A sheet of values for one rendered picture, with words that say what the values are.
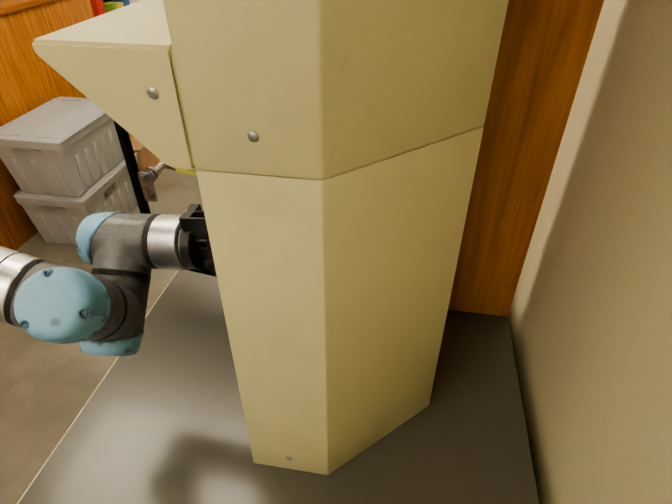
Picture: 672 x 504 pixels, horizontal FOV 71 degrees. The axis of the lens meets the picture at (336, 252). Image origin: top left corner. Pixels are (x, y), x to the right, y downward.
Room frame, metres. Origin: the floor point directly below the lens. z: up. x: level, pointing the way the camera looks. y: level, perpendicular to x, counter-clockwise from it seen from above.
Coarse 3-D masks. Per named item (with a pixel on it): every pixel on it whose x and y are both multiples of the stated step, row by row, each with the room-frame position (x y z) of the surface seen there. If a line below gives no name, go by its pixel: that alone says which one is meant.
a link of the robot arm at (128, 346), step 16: (96, 272) 0.47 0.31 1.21; (112, 272) 0.47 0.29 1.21; (128, 272) 0.48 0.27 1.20; (128, 288) 0.46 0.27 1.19; (144, 288) 0.48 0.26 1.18; (128, 304) 0.42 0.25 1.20; (144, 304) 0.47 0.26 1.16; (128, 320) 0.41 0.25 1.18; (144, 320) 0.46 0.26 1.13; (112, 336) 0.39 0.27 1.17; (128, 336) 0.42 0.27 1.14; (96, 352) 0.40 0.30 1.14; (112, 352) 0.40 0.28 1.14; (128, 352) 0.41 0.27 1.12
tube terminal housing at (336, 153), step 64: (192, 0) 0.36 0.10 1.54; (256, 0) 0.35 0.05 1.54; (320, 0) 0.35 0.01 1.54; (384, 0) 0.38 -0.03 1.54; (448, 0) 0.41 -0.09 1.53; (192, 64) 0.36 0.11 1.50; (256, 64) 0.35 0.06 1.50; (320, 64) 0.34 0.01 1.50; (384, 64) 0.38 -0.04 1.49; (448, 64) 0.42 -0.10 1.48; (192, 128) 0.36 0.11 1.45; (256, 128) 0.35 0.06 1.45; (320, 128) 0.34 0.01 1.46; (384, 128) 0.38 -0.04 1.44; (448, 128) 0.43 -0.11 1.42; (256, 192) 0.35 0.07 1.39; (320, 192) 0.34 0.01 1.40; (384, 192) 0.38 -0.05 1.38; (448, 192) 0.44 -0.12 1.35; (256, 256) 0.35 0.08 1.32; (320, 256) 0.34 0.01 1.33; (384, 256) 0.39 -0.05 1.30; (448, 256) 0.45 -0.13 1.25; (256, 320) 0.36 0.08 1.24; (320, 320) 0.34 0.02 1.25; (384, 320) 0.39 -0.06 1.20; (256, 384) 0.36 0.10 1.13; (320, 384) 0.35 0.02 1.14; (384, 384) 0.40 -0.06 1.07; (256, 448) 0.36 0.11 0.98; (320, 448) 0.35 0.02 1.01
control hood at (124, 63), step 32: (160, 0) 0.55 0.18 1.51; (64, 32) 0.41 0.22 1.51; (96, 32) 0.41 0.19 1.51; (128, 32) 0.41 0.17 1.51; (160, 32) 0.41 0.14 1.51; (64, 64) 0.38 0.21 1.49; (96, 64) 0.37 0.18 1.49; (128, 64) 0.37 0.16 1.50; (160, 64) 0.36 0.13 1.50; (96, 96) 0.37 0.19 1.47; (128, 96) 0.37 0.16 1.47; (160, 96) 0.37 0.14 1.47; (128, 128) 0.37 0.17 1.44; (160, 128) 0.37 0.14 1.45; (192, 160) 0.37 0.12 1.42
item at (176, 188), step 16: (144, 160) 0.75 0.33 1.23; (160, 160) 0.74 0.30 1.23; (160, 176) 0.75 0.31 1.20; (176, 176) 0.74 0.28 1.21; (192, 176) 0.72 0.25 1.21; (160, 192) 0.75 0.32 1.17; (176, 192) 0.74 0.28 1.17; (192, 192) 0.73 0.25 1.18; (160, 208) 0.75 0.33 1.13; (176, 208) 0.74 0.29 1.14
